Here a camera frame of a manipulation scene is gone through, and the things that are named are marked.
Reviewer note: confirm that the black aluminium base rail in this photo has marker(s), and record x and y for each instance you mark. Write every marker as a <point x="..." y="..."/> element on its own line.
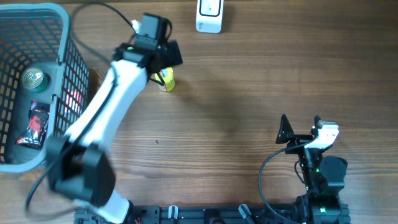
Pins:
<point x="201" y="215"/>

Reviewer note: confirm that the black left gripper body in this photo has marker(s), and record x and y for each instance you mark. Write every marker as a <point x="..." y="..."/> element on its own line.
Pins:
<point x="160" y="50"/>

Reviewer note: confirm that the yellow drink bottle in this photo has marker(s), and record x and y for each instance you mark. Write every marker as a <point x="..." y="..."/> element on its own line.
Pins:
<point x="167" y="75"/>

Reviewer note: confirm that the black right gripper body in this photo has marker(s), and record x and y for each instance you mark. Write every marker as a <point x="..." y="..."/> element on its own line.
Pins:
<point x="300" y="138"/>

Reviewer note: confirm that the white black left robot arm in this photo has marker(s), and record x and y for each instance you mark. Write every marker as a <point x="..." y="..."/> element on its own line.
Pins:
<point x="77" y="164"/>

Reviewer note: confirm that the white barcode scanner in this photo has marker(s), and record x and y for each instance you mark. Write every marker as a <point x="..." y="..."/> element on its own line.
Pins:
<point x="209" y="16"/>

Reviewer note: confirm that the green tin can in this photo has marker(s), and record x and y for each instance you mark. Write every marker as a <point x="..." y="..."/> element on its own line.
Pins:
<point x="34" y="79"/>

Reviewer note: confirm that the grey plastic mesh basket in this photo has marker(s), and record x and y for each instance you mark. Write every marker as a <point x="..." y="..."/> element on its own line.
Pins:
<point x="36" y="35"/>

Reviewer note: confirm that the black red snack packet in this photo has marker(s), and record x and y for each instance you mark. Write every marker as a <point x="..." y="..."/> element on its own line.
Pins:
<point x="34" y="135"/>

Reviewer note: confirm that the red small carton box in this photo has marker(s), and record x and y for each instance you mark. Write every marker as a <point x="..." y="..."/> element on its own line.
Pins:
<point x="73" y="101"/>

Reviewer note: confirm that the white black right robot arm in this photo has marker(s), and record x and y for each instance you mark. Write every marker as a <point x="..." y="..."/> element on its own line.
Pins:
<point x="323" y="176"/>

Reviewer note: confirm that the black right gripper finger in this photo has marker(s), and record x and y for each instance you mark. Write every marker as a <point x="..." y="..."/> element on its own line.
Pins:
<point x="317" y="121"/>
<point x="285" y="133"/>

